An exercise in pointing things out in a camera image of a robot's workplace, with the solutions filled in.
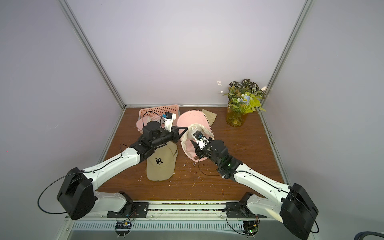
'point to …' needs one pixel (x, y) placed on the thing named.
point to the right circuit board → (250, 228)
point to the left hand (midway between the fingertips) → (188, 129)
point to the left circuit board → (123, 227)
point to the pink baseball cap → (195, 120)
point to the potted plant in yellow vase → (244, 96)
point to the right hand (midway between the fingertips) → (194, 136)
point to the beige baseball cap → (160, 165)
